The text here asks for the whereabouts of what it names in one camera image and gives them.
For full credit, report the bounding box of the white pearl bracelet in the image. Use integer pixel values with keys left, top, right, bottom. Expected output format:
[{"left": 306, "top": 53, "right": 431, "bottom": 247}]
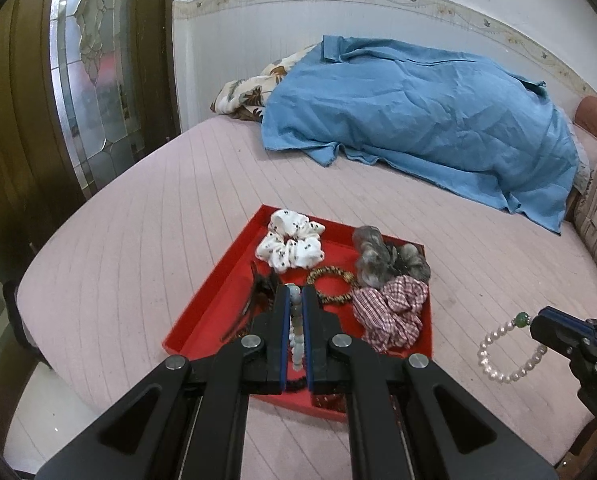
[{"left": 476, "top": 311, "right": 549, "bottom": 385}]

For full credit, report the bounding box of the red patterned scrunchie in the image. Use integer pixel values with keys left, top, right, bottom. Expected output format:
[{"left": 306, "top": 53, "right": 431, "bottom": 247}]
[{"left": 312, "top": 393, "right": 346, "bottom": 414}]

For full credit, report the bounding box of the pink plaid scrunchie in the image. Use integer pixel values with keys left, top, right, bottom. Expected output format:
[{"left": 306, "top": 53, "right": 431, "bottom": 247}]
[{"left": 352, "top": 275, "right": 429, "bottom": 353}]

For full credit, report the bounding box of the red shallow tray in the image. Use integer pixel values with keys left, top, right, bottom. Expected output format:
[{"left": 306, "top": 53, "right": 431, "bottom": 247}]
[{"left": 163, "top": 205, "right": 433, "bottom": 422}]

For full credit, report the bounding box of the pale bead bracelet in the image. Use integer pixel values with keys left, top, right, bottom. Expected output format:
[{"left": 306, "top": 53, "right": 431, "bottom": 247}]
[{"left": 285, "top": 283, "right": 306, "bottom": 373}]

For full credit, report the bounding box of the grey organza scrunchie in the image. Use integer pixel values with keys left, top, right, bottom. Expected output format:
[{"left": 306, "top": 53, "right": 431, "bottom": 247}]
[{"left": 352, "top": 226, "right": 431, "bottom": 288}]

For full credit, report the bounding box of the gold brown bead bracelet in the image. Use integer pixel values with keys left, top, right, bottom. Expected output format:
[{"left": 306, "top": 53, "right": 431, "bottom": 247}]
[{"left": 306, "top": 264, "right": 359, "bottom": 306}]

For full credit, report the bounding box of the white dotted scrunchie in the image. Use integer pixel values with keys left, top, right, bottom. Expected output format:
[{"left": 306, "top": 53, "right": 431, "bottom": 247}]
[{"left": 255, "top": 209, "right": 326, "bottom": 274}]

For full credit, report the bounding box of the blue bed sheet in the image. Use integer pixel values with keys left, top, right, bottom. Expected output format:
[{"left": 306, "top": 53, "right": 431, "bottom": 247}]
[{"left": 260, "top": 36, "right": 579, "bottom": 233}]

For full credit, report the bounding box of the floral patterned blanket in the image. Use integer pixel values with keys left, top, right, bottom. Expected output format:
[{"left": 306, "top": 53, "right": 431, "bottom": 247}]
[{"left": 210, "top": 44, "right": 315, "bottom": 124}]

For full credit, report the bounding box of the wooden stained-glass door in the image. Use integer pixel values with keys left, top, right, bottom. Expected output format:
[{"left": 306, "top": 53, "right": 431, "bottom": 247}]
[{"left": 0, "top": 0, "right": 180, "bottom": 405}]

